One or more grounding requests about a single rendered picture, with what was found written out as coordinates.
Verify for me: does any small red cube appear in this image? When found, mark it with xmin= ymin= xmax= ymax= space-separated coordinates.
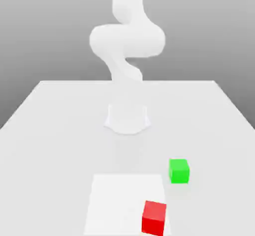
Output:
xmin=141 ymin=200 xmax=167 ymax=236

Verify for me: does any small green cube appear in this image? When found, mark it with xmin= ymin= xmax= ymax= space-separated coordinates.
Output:
xmin=168 ymin=158 xmax=190 ymax=184

